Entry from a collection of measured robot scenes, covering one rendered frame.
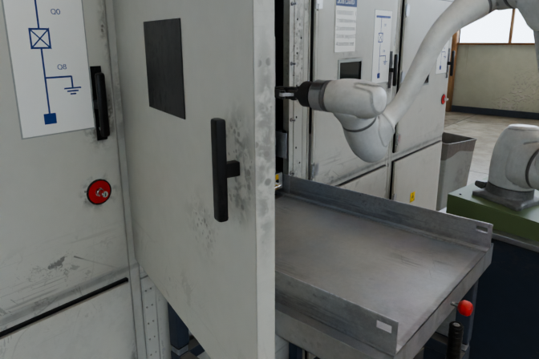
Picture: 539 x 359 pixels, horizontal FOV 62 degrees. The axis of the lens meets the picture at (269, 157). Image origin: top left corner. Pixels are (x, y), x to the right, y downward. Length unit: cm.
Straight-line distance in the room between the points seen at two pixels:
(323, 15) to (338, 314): 107
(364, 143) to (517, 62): 795
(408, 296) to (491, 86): 835
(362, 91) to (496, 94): 813
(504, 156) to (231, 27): 132
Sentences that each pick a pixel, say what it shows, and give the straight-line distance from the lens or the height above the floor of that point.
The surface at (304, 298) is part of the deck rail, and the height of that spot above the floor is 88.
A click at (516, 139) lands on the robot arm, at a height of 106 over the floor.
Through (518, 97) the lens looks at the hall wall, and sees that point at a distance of 920.
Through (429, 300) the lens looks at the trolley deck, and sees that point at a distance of 107.
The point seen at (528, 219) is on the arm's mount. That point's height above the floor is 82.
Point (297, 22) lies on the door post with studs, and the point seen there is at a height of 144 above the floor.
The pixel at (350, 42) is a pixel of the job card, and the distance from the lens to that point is 182.
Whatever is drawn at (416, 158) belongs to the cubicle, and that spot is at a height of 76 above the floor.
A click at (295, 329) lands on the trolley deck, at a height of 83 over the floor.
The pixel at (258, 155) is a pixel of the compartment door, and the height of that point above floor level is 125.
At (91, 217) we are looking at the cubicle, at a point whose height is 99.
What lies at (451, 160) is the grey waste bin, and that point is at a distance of 363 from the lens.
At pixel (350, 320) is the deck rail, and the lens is 91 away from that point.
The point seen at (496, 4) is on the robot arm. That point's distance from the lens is 148.
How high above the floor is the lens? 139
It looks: 15 degrees down
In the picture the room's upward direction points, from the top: straight up
